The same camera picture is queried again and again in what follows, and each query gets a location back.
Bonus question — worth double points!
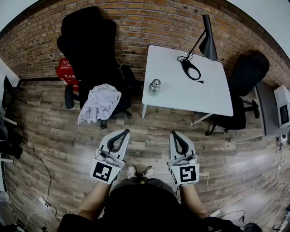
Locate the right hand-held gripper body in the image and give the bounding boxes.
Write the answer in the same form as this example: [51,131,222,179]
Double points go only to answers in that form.
[167,154,200,186]

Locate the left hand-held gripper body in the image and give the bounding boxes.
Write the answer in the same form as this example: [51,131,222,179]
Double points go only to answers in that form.
[90,148,126,184]

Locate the steel water bottle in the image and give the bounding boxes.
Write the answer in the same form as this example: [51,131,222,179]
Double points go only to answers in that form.
[148,78,162,97]

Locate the person's right forearm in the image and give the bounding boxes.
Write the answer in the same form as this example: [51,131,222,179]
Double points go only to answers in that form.
[179,184,208,219]

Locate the person's left forearm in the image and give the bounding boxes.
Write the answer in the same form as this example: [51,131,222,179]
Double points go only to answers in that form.
[78,181,111,222]

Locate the person's left shoe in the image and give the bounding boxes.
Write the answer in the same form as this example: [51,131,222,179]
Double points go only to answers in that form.
[127,165,137,179]

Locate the person's shoe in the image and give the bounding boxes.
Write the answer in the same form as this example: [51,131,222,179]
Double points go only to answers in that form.
[143,166,154,179]
[127,165,137,179]

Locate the person's dark grey trousers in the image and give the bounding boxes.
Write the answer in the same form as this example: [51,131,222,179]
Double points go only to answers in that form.
[113,177,175,190]

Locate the person's right shoe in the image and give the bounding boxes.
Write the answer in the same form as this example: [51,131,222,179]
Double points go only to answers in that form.
[143,166,154,179]

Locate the white checked cloth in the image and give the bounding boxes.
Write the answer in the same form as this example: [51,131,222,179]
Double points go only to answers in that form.
[77,83,122,125]

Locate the person's black shirt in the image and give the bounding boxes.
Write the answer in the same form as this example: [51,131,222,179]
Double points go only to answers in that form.
[58,181,244,232]

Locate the white square table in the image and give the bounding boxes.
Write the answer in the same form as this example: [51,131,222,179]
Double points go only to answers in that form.
[141,44,234,125]

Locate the red box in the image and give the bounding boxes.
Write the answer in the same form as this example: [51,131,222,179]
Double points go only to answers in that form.
[56,58,80,91]

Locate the grey desk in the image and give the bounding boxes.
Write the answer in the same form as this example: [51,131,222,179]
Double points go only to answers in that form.
[230,80,290,143]

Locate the black office chair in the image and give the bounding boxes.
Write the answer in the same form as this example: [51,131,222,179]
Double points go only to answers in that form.
[56,6,136,130]
[205,50,270,136]

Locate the black floor equipment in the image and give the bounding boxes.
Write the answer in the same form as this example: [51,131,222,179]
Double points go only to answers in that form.
[0,113,23,159]

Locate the white microwave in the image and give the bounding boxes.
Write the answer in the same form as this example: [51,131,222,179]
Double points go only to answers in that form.
[273,85,290,129]

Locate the black desk lamp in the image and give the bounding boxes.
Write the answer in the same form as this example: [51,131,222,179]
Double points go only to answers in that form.
[180,14,218,81]

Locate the black floor cable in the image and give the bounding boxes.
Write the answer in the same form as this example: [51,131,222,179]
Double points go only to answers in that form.
[22,145,59,218]

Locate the black lamp cable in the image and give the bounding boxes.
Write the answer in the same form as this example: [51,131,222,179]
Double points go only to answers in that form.
[177,50,204,84]

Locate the white floor cable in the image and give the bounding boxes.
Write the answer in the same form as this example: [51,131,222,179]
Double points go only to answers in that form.
[221,145,284,211]

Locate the black metal frame chair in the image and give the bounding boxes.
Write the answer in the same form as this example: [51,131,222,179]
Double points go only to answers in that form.
[1,76,28,111]

